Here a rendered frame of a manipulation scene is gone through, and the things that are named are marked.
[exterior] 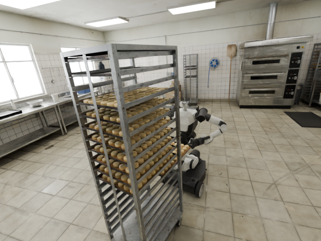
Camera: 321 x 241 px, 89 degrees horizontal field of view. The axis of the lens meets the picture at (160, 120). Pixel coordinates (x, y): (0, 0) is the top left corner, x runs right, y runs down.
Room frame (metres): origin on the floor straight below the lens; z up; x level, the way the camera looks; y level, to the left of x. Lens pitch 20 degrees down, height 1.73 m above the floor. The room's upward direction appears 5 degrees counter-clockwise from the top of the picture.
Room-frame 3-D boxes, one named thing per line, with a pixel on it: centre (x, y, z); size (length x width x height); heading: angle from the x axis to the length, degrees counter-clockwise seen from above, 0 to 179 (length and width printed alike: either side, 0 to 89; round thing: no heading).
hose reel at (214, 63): (6.33, -2.14, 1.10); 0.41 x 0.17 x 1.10; 71
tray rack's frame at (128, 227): (1.24, 0.21, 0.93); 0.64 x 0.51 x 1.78; 144
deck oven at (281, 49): (5.30, -3.46, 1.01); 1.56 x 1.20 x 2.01; 71
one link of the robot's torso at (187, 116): (2.02, -0.35, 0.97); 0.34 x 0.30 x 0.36; 54
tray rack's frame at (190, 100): (6.26, -1.27, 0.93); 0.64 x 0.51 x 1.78; 164
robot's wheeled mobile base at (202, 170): (2.04, -0.36, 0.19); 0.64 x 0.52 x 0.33; 144
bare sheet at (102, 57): (1.23, 0.21, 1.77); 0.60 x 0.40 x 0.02; 144
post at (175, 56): (1.35, -0.15, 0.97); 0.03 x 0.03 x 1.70; 54
